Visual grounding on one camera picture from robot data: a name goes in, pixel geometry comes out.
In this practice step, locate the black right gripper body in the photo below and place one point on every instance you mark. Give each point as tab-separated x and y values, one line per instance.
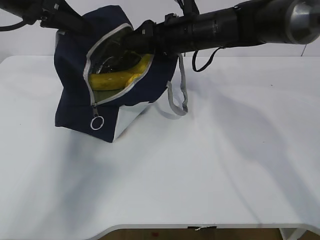
173	36

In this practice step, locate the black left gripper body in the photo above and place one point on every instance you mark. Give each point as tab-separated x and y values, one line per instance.
55	14

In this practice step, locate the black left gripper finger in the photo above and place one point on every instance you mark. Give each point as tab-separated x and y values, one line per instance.
67	19

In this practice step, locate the yellow banana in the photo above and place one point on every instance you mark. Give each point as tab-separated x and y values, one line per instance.
120	79

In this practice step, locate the navy blue lunch bag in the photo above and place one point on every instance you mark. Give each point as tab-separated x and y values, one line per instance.
76	57

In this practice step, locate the green lid glass container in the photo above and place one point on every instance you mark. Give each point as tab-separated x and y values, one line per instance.
104	95

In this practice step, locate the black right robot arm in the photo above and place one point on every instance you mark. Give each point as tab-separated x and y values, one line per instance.
249	23

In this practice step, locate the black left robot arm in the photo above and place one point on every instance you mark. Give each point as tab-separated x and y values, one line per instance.
28	11

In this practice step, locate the black tape on table edge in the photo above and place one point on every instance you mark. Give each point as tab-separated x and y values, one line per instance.
201	228

